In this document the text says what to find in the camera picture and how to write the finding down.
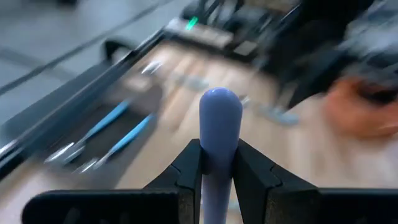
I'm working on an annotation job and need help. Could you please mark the orange container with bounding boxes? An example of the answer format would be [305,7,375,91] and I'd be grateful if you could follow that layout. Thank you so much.
[322,76,398,139]

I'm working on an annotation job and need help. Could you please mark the dark grey tray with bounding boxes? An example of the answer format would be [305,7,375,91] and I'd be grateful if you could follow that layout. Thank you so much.
[0,27,175,181]

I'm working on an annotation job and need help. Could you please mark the light blue handled spoon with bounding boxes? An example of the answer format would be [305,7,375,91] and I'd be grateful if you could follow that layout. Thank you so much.
[45,99,131,164]
[73,113,155,174]

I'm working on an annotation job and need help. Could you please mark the gray translucent plastic bin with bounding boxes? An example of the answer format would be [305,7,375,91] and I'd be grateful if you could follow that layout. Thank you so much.
[37,80,165,184]

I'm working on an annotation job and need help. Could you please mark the purple handled silver spoon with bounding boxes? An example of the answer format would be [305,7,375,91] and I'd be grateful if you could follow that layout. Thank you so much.
[198,86,244,224]

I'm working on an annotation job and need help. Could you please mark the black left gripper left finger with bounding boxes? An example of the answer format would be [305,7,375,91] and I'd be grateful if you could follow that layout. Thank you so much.
[21,138,203,224]

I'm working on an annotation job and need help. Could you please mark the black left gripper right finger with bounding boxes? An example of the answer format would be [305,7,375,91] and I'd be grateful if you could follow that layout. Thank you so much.
[232,138,398,224]

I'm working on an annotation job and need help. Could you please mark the teal white handled spoon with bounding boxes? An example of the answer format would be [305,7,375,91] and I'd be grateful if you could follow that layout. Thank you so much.
[239,95,300,126]

